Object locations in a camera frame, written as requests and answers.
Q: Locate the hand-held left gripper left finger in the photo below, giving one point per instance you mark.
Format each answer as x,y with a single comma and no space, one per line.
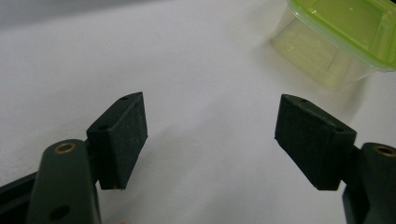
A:
115,146

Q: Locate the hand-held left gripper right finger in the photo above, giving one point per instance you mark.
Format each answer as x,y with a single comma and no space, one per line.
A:
314,146

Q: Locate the clear plastic container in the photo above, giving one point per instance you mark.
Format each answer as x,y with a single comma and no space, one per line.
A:
314,53

